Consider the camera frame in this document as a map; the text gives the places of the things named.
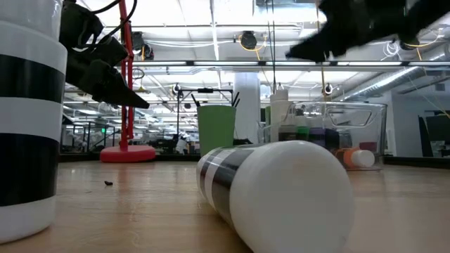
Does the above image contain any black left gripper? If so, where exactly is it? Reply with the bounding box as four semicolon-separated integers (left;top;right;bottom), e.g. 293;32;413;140
65;37;150;110

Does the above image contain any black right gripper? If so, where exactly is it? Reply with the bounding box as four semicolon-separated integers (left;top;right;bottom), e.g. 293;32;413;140
285;0;411;64

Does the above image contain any small green paint bottle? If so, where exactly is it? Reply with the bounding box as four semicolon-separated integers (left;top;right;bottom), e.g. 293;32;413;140
296;126;311;142

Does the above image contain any small dark purple paint bottle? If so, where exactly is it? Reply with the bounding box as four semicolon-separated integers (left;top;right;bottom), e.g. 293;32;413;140
309;126;327;148

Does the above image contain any clear plastic bin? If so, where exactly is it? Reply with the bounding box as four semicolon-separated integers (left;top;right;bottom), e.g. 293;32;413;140
259;100;388;172

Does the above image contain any small red-orange paint bottle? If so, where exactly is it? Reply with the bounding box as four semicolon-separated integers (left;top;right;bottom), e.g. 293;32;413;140
333;147;376;169

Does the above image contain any red desk lamp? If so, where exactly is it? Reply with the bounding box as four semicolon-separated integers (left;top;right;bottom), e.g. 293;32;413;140
99;0;157;164

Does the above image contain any person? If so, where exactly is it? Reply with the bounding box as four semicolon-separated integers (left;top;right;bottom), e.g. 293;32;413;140
175;133;190;155

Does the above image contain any grey overhead rig bar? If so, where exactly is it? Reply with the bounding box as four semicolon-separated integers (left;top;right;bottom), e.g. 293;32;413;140
131;59;450;68

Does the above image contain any white round column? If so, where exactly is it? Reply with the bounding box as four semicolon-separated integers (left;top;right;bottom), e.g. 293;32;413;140
233;72;263;143

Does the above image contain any green plastic cup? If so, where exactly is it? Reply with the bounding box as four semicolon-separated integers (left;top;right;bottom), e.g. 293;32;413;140
196;104;238;157

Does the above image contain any red bench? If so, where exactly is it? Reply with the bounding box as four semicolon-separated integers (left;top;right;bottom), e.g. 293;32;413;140
359;141;378;153

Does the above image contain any black monitor screen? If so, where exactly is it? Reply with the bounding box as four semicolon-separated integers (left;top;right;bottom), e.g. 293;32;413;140
417;114;450;158

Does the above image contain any long yellow cable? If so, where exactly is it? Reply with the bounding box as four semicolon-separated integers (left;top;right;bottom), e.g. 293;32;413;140
319;52;330;103

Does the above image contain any long black cable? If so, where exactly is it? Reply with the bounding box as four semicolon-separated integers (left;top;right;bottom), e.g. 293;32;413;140
270;0;278;93

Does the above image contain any silver air duct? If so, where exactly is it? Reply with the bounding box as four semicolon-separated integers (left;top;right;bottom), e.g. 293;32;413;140
337;65;450;103

